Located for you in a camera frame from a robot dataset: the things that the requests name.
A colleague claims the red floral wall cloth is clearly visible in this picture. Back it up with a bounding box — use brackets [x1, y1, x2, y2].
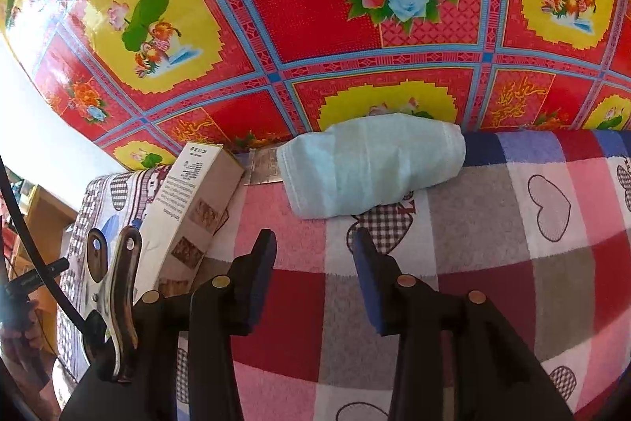
[0, 0, 631, 172]

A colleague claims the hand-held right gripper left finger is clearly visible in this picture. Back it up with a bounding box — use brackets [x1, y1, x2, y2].
[59, 228, 278, 421]

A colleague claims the teal printed plastic wrapper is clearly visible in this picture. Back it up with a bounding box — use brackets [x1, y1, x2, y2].
[276, 115, 467, 221]

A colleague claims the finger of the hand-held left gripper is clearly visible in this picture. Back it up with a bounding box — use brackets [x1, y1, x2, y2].
[7, 259, 71, 298]

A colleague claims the heart print patchwork bed sheet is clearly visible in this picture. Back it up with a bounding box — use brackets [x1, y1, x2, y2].
[54, 127, 631, 421]

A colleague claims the white and green carton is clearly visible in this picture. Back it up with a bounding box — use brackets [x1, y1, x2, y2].
[132, 143, 246, 303]

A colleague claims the wooden shelf unit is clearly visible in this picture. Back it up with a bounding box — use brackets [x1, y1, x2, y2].
[12, 184, 82, 353]

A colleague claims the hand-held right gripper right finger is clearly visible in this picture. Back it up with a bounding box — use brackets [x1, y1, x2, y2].
[352, 228, 575, 421]

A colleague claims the person's left forearm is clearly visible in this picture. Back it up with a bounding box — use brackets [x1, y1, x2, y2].
[0, 347, 57, 421]

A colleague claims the brown patterned card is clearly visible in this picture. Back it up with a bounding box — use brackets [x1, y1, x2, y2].
[246, 148, 283, 186]

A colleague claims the person's left hand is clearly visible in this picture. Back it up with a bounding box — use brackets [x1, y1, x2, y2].
[0, 300, 47, 355]

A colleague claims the metal spring clamp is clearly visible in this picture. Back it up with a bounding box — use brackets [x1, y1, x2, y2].
[81, 226, 145, 383]

